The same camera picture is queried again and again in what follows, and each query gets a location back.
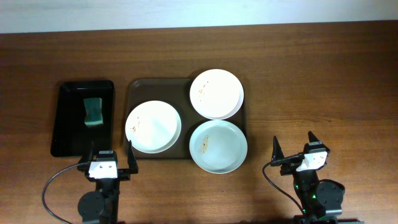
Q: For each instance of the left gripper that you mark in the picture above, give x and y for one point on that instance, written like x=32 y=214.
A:
x=125 y=174

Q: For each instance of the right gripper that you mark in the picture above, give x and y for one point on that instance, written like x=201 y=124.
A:
x=286 y=167

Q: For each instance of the white plate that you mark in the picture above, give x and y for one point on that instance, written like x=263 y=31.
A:
x=153 y=127
x=216 y=94

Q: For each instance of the green scrubbing sponge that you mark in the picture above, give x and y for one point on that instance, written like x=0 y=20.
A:
x=93 y=108

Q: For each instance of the pale blue plate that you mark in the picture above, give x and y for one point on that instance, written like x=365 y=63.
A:
x=218 y=146

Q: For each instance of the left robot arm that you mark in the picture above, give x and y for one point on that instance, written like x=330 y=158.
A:
x=101 y=205

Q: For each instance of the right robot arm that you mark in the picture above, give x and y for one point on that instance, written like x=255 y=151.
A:
x=318 y=200

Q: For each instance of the black rectangular sponge tray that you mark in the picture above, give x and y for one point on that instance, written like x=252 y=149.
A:
x=70 y=134

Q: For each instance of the brown plastic serving tray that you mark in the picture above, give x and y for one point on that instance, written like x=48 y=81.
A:
x=174 y=91

